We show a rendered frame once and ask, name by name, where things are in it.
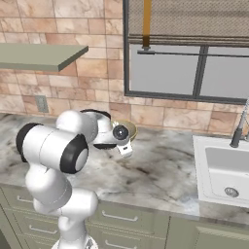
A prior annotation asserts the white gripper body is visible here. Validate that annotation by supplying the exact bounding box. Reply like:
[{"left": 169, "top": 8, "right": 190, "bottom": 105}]
[{"left": 121, "top": 146, "right": 134, "bottom": 160}]

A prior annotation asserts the green drawer front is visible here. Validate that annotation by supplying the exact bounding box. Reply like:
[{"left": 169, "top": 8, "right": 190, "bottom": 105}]
[
  {"left": 88, "top": 200, "right": 170, "bottom": 240},
  {"left": 21, "top": 233, "right": 61, "bottom": 249},
  {"left": 87, "top": 224, "right": 168, "bottom": 249},
  {"left": 12, "top": 208, "right": 62, "bottom": 238},
  {"left": 0, "top": 185, "right": 37, "bottom": 212}
]

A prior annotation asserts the white sink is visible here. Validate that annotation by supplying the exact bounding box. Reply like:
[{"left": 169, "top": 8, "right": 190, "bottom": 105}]
[{"left": 193, "top": 134, "right": 249, "bottom": 209}]

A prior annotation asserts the metal sink drain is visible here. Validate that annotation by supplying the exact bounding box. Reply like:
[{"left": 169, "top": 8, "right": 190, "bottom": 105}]
[{"left": 224, "top": 186, "right": 240, "bottom": 198}]

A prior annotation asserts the dark framed window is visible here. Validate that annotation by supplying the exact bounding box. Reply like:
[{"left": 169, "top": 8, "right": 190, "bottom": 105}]
[{"left": 123, "top": 0, "right": 249, "bottom": 105}]

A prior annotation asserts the grey spring tap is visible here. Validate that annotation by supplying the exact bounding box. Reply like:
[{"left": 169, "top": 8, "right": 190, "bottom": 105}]
[{"left": 230, "top": 96, "right": 249, "bottom": 149}]

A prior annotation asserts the green cupboard door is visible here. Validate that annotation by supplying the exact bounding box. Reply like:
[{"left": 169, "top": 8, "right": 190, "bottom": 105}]
[{"left": 166, "top": 216, "right": 249, "bottom": 249}]

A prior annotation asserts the dark blind rod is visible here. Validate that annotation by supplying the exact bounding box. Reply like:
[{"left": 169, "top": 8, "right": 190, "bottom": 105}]
[{"left": 136, "top": 49, "right": 249, "bottom": 58}]

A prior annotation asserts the woven brown window blind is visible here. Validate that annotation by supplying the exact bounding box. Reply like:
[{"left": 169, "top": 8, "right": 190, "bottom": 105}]
[{"left": 128, "top": 0, "right": 249, "bottom": 49}]

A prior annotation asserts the silver drawer handle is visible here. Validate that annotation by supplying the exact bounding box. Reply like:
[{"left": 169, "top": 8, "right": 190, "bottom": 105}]
[
  {"left": 28, "top": 224, "right": 59, "bottom": 235},
  {"left": 16, "top": 195, "right": 34, "bottom": 204},
  {"left": 104, "top": 239, "right": 138, "bottom": 249},
  {"left": 101, "top": 209, "right": 139, "bottom": 223}
]

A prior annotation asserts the grey wall outlet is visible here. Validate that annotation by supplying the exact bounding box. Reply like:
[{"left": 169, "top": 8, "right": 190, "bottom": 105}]
[{"left": 35, "top": 94, "right": 50, "bottom": 114}]

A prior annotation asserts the green wall shelf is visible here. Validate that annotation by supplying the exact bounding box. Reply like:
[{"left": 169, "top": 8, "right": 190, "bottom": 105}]
[{"left": 0, "top": 43, "right": 89, "bottom": 73}]

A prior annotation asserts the orange blind strap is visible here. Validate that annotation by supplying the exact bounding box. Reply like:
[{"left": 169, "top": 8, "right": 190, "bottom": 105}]
[{"left": 142, "top": 0, "right": 153, "bottom": 51}]

